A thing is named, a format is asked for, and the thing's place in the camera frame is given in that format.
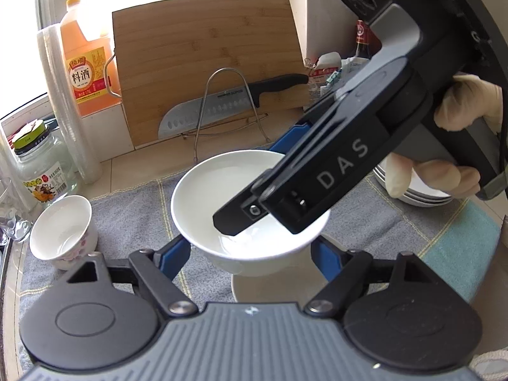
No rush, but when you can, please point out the large white floral bowl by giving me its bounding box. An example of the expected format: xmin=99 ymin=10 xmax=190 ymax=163
xmin=170 ymin=150 xmax=330 ymax=277

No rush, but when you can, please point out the small white floral bowl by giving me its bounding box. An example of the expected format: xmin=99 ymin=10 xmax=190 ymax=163
xmin=29 ymin=195 xmax=98 ymax=271

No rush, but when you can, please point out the plain white shallow bowl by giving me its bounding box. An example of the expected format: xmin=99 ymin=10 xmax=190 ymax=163
xmin=231 ymin=244 xmax=325 ymax=307

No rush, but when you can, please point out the right hand in glove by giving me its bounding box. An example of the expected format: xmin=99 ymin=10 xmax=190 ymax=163
xmin=382 ymin=72 xmax=504 ymax=200

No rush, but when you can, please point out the dark soy sauce bottle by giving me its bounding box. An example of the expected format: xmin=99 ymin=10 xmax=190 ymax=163
xmin=354 ymin=20 xmax=381 ymax=61

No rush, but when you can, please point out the red white seasoning packet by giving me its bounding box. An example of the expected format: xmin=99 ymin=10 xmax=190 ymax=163
xmin=304 ymin=52 xmax=342 ymax=110

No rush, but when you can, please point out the white plastic food bag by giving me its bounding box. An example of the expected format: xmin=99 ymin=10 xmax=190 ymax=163
xmin=319 ymin=57 xmax=370 ymax=96

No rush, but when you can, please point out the grey checked table mat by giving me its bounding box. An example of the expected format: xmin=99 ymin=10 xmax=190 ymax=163
xmin=17 ymin=174 xmax=502 ymax=373

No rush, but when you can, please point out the bottom white plate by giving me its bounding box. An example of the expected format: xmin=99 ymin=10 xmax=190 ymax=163
xmin=373 ymin=169 xmax=453 ymax=207

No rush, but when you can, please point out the top white floral plate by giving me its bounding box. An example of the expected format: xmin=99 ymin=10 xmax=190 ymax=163
xmin=373 ymin=160 xmax=453 ymax=205

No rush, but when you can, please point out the glass mug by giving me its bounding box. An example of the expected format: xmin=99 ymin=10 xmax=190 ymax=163
xmin=0 ymin=178 xmax=32 ymax=243

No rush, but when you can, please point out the bamboo cutting board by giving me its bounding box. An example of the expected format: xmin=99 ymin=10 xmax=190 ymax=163
xmin=112 ymin=0 xmax=306 ymax=147

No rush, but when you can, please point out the stack of plastic cups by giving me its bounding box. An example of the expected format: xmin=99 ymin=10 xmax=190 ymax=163
xmin=37 ymin=24 xmax=103 ymax=184

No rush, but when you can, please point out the clear glass jar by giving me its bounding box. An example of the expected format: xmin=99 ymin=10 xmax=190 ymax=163
xmin=12 ymin=119 xmax=78 ymax=207

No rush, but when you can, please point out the orange cooking wine bottle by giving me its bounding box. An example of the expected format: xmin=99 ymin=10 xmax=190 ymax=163
xmin=60 ymin=0 xmax=121 ymax=117

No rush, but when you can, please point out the metal wire rack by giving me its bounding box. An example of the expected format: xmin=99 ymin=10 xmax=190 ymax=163
xmin=193 ymin=67 xmax=270 ymax=164

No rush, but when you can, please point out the black handled santoku knife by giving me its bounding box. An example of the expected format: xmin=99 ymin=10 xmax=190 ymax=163
xmin=157 ymin=73 xmax=308 ymax=139

